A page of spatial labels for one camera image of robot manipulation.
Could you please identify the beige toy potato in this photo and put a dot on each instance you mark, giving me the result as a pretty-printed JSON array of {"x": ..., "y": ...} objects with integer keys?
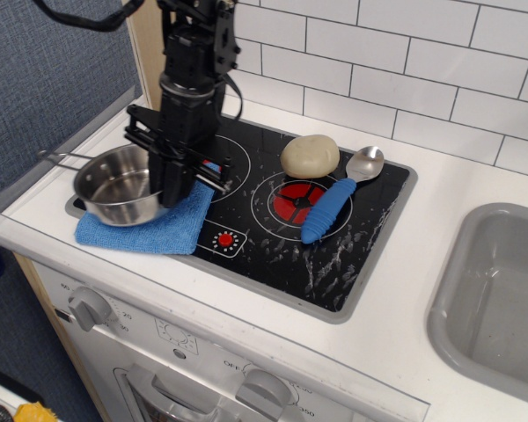
[{"x": 310, "y": 156}]

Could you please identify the wooden side post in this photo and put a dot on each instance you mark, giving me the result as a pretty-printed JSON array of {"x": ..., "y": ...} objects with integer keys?
[{"x": 146, "y": 34}]

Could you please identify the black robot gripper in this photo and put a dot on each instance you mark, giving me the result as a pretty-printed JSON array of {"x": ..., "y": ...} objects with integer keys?
[{"x": 180, "y": 141}]

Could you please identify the grey sink basin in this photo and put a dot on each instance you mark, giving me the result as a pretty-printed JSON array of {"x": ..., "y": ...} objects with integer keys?
[{"x": 478, "y": 321}]

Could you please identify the silver metal pot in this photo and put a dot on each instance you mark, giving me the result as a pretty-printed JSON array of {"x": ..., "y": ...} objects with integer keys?
[{"x": 115, "y": 187}]

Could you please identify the grey oven knob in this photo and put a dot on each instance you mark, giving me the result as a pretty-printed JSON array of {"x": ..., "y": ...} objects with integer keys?
[
  {"x": 89, "y": 308},
  {"x": 264, "y": 393}
]

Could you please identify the grey right oven knob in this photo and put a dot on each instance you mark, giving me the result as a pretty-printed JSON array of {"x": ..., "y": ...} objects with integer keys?
[{"x": 264, "y": 393}]

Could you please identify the grey left oven knob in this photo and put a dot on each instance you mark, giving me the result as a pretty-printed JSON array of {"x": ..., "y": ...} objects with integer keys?
[{"x": 89, "y": 308}]

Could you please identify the yellow object at corner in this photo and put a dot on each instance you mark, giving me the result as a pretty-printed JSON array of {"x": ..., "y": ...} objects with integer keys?
[{"x": 34, "y": 412}]

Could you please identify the blue rag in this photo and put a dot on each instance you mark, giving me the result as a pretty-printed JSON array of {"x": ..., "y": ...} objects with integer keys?
[{"x": 175, "y": 233}]

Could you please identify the spoon with blue handle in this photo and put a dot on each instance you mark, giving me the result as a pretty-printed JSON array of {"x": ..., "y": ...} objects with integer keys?
[{"x": 366, "y": 164}]

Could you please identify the white toy oven door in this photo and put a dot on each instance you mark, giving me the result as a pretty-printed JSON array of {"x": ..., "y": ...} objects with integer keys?
[{"x": 168, "y": 395}]

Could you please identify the black toy stovetop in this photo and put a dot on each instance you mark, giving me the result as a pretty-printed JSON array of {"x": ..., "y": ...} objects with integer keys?
[{"x": 251, "y": 235}]

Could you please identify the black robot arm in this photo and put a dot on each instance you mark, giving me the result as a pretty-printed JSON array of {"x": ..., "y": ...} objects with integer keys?
[{"x": 200, "y": 51}]

